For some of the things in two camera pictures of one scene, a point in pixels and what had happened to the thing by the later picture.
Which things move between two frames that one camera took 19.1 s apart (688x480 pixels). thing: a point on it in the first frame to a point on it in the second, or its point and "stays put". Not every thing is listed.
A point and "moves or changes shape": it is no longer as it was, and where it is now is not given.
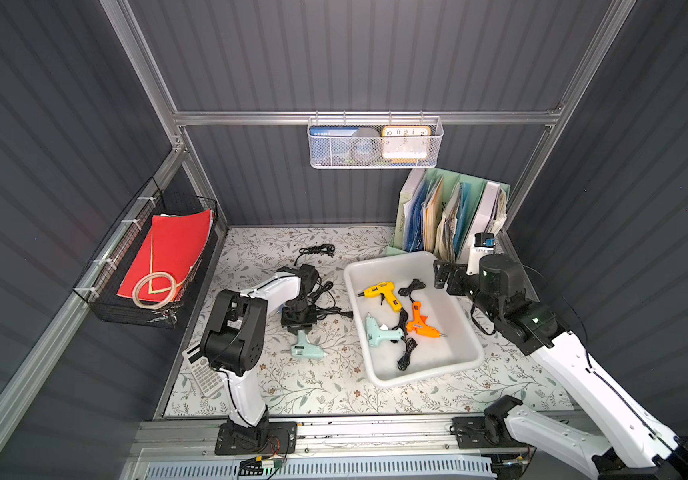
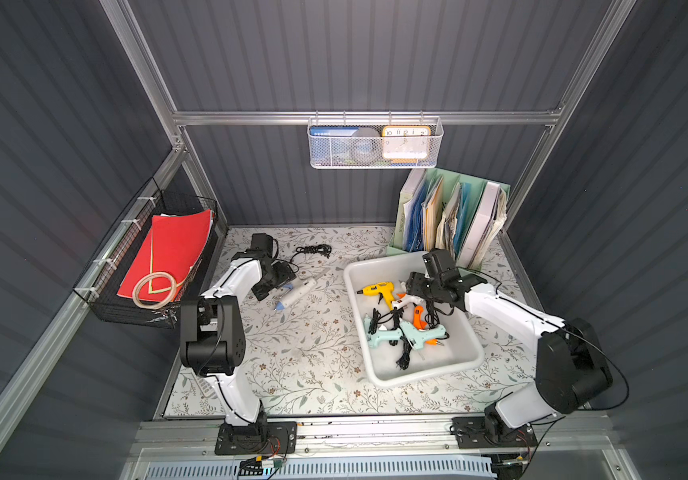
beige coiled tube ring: x=155 y=305 stays put
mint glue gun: x=306 y=350 to x=416 y=337
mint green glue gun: x=376 y=334 stays put
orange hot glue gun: x=418 y=324 moves or changes shape
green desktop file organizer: x=440 y=212 stays put
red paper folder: x=174 y=246 stays put
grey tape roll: x=366 y=145 stays put
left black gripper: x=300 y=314 to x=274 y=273
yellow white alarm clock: x=406 y=143 stays put
